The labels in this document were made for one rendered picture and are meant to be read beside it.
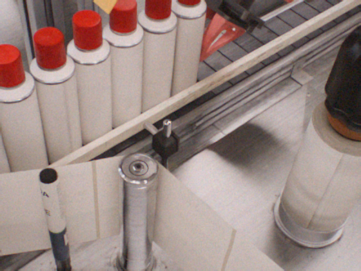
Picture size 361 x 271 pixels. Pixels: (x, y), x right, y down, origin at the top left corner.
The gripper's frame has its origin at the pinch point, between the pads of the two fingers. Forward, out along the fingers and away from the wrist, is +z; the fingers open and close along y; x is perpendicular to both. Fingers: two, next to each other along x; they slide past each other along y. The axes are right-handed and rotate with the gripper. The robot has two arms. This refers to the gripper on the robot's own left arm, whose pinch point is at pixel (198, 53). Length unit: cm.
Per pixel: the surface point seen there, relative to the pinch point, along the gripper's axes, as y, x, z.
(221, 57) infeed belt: -1.7, 9.5, -0.2
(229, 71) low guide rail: 4.0, 4.0, 0.0
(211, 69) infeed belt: -0.6, 7.0, 2.0
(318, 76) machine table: 8.5, 24.5, -5.8
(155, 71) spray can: 2.1, -10.1, 4.0
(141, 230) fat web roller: 20.7, -24.1, 14.1
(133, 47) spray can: 2.3, -17.2, 1.6
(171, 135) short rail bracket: 8.8, -8.6, 9.7
